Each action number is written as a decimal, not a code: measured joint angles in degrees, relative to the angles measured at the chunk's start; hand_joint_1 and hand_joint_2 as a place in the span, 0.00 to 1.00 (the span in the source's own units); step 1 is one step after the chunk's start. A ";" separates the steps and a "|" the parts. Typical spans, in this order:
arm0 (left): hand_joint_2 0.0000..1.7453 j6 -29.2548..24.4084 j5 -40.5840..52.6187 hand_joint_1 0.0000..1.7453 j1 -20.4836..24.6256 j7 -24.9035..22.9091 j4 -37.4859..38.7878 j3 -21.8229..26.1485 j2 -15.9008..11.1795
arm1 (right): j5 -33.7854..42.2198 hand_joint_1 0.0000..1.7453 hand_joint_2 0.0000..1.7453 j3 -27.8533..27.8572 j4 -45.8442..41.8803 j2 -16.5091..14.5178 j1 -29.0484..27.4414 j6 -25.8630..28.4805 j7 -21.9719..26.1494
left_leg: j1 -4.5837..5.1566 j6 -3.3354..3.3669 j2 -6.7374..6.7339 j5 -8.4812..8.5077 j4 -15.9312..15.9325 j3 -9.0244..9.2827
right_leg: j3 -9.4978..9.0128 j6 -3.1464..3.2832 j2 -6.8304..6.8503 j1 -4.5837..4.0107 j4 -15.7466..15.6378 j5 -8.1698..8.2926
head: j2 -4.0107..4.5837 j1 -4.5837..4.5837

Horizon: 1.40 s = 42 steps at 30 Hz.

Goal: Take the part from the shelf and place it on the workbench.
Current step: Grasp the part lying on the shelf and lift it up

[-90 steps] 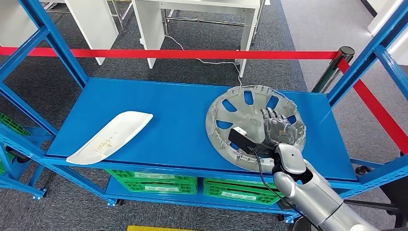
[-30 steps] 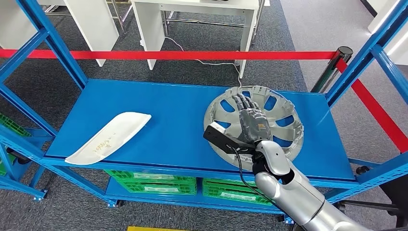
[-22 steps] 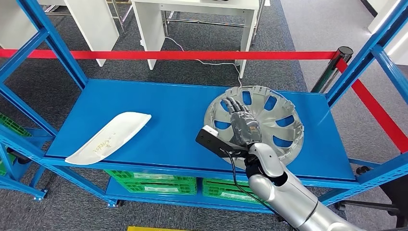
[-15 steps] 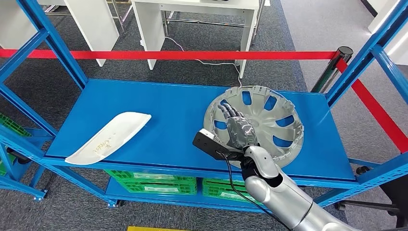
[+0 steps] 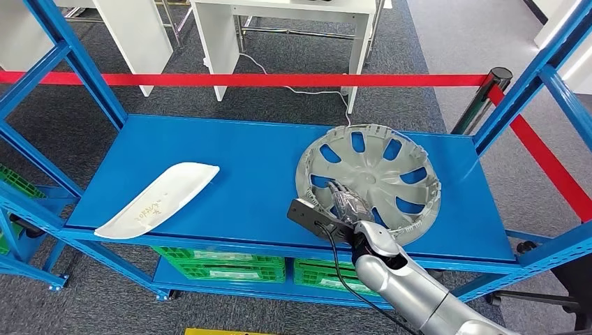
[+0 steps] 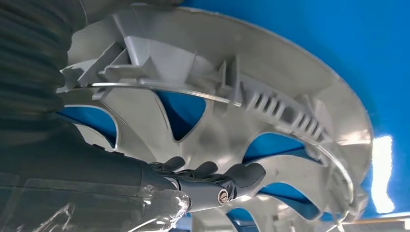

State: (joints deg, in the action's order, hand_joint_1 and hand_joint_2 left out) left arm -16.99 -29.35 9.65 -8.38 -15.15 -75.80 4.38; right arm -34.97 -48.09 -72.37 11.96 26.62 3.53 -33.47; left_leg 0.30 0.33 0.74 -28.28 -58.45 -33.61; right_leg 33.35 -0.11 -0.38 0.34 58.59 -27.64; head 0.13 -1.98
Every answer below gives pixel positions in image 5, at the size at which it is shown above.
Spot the grey plastic wheel hubcap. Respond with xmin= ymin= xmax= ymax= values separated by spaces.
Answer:
xmin=295 ymin=124 xmax=443 ymax=247

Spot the blue metal shelf rack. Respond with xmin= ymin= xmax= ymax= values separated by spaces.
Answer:
xmin=0 ymin=0 xmax=592 ymax=310
xmin=0 ymin=205 xmax=71 ymax=293

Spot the white plastic trim part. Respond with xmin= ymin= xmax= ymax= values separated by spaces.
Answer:
xmin=94 ymin=161 xmax=221 ymax=240

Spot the black ribbed tube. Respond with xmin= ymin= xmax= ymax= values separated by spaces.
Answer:
xmin=9 ymin=214 xmax=47 ymax=240

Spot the black office chair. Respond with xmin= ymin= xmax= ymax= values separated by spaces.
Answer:
xmin=485 ymin=240 xmax=592 ymax=332

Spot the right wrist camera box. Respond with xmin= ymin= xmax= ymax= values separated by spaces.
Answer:
xmin=286 ymin=198 xmax=357 ymax=245

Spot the white power cable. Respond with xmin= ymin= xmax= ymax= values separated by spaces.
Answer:
xmin=238 ymin=53 xmax=353 ymax=126

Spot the black camera cable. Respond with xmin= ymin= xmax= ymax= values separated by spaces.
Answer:
xmin=314 ymin=221 xmax=420 ymax=335

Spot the chrome metal frame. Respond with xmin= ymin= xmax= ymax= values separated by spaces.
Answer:
xmin=235 ymin=13 xmax=371 ymax=52

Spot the black capped stanchion post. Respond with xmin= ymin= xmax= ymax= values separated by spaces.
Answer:
xmin=450 ymin=66 xmax=515 ymax=137

